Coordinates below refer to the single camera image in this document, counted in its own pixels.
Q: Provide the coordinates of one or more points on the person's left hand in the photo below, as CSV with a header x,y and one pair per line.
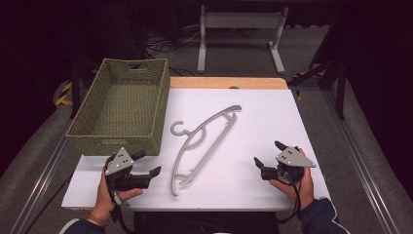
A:
x,y
103,201

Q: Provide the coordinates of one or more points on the person's right hand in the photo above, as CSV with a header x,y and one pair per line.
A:
x,y
307,190

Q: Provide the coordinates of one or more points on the black metal stand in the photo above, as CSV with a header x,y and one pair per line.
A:
x,y
340,91
75,87

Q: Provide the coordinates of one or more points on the yellow black striped tape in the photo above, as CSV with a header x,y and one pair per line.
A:
x,y
65,97

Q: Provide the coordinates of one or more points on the white metal table frame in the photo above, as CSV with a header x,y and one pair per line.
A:
x,y
240,20

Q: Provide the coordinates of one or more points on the metal floor rail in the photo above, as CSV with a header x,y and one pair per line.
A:
x,y
360,162
42,182

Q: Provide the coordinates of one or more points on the grey plastic clothes hanger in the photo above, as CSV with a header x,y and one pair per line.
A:
x,y
212,147

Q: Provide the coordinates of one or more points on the green woven basket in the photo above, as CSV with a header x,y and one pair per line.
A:
x,y
126,100

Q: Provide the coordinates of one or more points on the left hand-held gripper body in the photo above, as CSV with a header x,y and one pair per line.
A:
x,y
120,163

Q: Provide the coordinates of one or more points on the person's dark lap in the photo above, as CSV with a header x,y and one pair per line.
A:
x,y
207,224

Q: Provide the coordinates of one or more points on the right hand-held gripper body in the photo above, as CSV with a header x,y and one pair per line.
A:
x,y
292,159

